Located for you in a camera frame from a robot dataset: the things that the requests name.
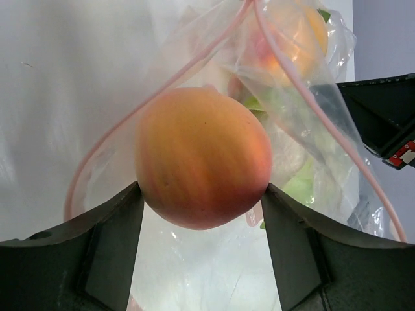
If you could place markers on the fake pink peach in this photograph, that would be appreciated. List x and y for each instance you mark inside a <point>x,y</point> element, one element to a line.
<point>202,158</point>

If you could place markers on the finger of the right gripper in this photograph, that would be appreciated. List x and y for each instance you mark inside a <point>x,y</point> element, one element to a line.
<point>382,110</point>

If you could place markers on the clear zip top bag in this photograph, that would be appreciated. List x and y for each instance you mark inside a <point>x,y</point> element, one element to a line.
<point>238,96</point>

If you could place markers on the fake round orange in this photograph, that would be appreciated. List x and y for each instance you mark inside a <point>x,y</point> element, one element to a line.
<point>301,35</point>

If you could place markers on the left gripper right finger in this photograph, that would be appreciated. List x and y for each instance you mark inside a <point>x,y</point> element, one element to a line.
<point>321,264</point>

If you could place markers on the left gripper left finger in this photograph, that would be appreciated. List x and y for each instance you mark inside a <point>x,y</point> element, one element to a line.
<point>85,263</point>

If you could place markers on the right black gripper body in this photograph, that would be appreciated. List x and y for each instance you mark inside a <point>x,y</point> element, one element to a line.
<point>398,152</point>

